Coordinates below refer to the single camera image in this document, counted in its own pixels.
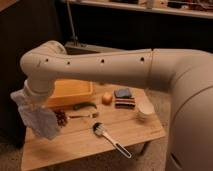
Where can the yellow onion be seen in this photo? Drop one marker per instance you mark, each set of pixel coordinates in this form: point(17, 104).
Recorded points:
point(107, 98)

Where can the green chili pepper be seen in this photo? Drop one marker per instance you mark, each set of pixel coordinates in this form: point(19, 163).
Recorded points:
point(83, 105)

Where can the grey shelf rail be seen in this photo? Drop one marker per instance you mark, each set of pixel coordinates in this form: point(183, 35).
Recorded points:
point(71, 48)

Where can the stack of white bowls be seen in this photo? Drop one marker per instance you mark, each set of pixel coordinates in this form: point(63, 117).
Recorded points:
point(145, 110)

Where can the dark grape bunch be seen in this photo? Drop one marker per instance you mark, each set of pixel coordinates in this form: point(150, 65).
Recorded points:
point(61, 118)

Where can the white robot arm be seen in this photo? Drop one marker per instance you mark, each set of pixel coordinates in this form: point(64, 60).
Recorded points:
point(187, 74)

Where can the yellow plastic bin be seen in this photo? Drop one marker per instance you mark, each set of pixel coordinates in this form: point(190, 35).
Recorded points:
point(69, 92)

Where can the blue sponge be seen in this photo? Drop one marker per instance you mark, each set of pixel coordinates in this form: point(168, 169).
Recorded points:
point(123, 93)

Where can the grey cloth towel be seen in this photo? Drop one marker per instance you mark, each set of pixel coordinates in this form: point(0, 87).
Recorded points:
point(41, 120)

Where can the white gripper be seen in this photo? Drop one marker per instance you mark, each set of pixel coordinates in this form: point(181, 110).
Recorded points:
point(38, 91)

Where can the wooden table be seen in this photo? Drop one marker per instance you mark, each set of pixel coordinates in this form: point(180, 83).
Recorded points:
point(77, 139)

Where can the white handled dish brush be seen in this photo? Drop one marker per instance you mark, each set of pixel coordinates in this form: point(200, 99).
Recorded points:
point(100, 131)

